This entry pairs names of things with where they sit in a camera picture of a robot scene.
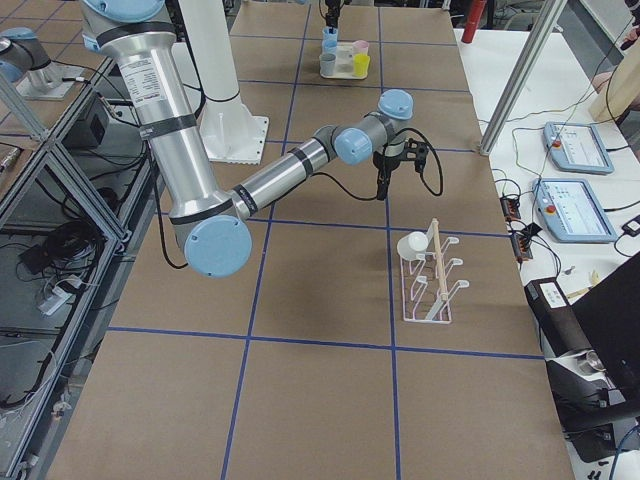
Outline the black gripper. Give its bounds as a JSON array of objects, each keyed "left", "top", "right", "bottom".
[
  {"left": 322, "top": 0, "right": 345, "bottom": 33},
  {"left": 374, "top": 152, "right": 402, "bottom": 200}
]

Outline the light blue plastic cup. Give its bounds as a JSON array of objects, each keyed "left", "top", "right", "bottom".
[{"left": 322, "top": 26, "right": 339, "bottom": 54}]

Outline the white plastic cup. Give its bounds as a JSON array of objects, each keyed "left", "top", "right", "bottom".
[{"left": 396, "top": 231, "right": 430, "bottom": 262}]

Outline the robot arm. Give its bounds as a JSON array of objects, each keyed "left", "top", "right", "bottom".
[{"left": 81, "top": 1, "right": 414, "bottom": 278}]

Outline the pink plastic cup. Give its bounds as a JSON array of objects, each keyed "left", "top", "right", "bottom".
[{"left": 352, "top": 40, "right": 369, "bottom": 55}]

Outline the grey plastic cup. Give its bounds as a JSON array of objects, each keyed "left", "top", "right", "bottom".
[{"left": 319, "top": 52, "right": 336, "bottom": 78}]

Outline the yellow plastic cup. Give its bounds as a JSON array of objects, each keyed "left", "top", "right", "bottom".
[{"left": 353, "top": 53, "right": 371, "bottom": 79}]

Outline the cream plastic tray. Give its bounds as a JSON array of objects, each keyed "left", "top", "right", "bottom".
[{"left": 320, "top": 42, "right": 368, "bottom": 80}]

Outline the red cylinder bottle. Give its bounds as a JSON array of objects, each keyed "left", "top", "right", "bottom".
[{"left": 461, "top": 0, "right": 487, "bottom": 44}]

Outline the lower teach pendant tablet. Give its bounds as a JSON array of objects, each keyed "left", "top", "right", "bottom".
[{"left": 532, "top": 178, "right": 617, "bottom": 244}]

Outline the teach pendant tablet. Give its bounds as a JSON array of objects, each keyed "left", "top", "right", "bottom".
[
  {"left": 532, "top": 178, "right": 617, "bottom": 244},
  {"left": 543, "top": 122, "right": 614, "bottom": 175}
]

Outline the upper teach pendant tablet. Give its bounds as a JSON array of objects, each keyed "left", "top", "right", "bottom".
[{"left": 543, "top": 122, "right": 614, "bottom": 175}]

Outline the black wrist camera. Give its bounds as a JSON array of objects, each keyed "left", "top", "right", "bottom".
[{"left": 404, "top": 139, "right": 429, "bottom": 174}]

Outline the aluminium frame post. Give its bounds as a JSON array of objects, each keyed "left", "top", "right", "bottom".
[{"left": 479, "top": 0, "right": 567, "bottom": 156}]

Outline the white wire cup rack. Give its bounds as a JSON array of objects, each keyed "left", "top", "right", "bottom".
[{"left": 397, "top": 218, "right": 470, "bottom": 325}]

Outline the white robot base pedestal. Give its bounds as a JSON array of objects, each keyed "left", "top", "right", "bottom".
[{"left": 179, "top": 0, "right": 269, "bottom": 164}]

